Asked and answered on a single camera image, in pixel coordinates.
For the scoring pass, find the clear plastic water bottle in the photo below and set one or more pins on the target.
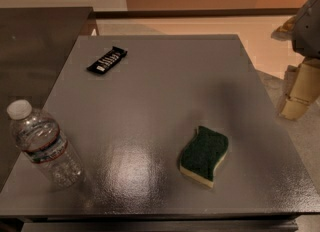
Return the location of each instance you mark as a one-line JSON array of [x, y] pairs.
[[39, 137]]

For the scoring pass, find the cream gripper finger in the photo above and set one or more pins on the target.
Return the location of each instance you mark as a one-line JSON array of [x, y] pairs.
[[301, 89], [284, 32]]

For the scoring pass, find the black rxbar chocolate bar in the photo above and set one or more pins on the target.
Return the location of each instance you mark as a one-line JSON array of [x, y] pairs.
[[107, 61]]

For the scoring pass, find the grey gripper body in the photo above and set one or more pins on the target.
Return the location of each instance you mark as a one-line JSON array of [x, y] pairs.
[[308, 31]]

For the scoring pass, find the green and yellow sponge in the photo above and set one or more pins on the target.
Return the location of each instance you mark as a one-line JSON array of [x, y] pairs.
[[200, 158]]

